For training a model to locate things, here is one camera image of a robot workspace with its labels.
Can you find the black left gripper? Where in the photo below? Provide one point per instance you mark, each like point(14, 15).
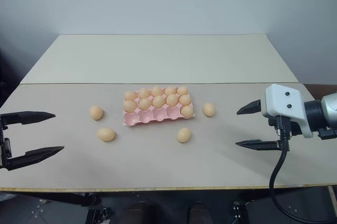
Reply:
point(7, 147)

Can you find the brown background furniture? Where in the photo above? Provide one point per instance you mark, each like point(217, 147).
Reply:
point(322, 91)

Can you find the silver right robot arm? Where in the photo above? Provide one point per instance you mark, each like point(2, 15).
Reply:
point(329, 105)

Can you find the pink plastic egg tray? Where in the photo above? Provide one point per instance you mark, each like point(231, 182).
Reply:
point(147, 118)

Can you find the small black bracket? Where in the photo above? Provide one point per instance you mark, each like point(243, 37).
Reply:
point(237, 209)

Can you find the wooden table leg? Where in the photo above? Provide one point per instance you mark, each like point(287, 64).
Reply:
point(332, 197)

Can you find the beige egg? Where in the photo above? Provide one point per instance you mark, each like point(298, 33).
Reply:
point(130, 105)
point(170, 91)
point(184, 99)
point(208, 109)
point(145, 104)
point(144, 93)
point(187, 111)
point(106, 134)
point(182, 91)
point(156, 91)
point(172, 100)
point(158, 102)
point(96, 112)
point(129, 95)
point(183, 135)

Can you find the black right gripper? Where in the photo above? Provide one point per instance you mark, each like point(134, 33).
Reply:
point(271, 122)

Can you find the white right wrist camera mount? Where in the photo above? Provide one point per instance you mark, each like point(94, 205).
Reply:
point(279, 100)

